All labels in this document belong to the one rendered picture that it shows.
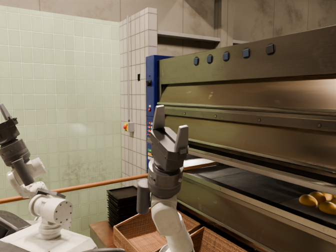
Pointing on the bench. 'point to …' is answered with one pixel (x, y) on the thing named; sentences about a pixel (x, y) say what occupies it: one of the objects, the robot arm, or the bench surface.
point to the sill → (266, 204)
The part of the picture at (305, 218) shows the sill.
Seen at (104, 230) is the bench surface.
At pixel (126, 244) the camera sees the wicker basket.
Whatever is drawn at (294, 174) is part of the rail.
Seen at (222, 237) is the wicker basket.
